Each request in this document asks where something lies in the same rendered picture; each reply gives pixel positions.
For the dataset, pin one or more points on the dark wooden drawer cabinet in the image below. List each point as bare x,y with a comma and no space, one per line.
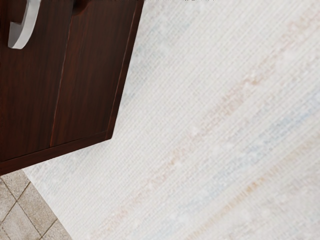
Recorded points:
75,87

